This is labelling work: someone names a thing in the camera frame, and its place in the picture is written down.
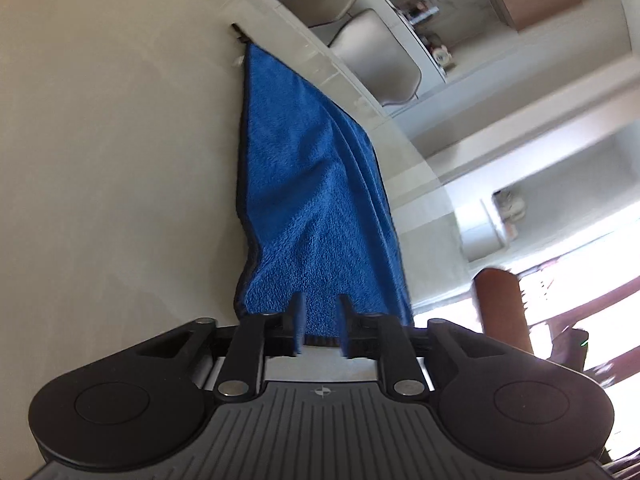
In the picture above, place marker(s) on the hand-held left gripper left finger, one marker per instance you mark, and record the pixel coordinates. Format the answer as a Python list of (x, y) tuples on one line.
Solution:
[(298, 327)]

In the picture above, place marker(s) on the white sideboard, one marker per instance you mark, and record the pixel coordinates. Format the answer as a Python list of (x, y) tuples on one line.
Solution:
[(400, 15)]

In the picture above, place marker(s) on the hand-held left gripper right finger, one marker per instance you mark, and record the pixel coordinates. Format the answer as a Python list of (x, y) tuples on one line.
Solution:
[(344, 327)]

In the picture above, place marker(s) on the white box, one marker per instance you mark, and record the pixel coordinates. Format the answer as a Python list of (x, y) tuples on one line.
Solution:
[(482, 240)]

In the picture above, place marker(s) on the brown cylindrical post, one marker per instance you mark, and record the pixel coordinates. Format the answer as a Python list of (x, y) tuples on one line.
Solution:
[(502, 310)]

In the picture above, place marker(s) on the blue towel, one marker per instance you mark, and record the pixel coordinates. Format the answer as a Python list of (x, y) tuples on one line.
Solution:
[(310, 200)]

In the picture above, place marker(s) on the small pale figurine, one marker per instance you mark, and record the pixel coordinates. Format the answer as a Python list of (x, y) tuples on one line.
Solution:
[(442, 56)]

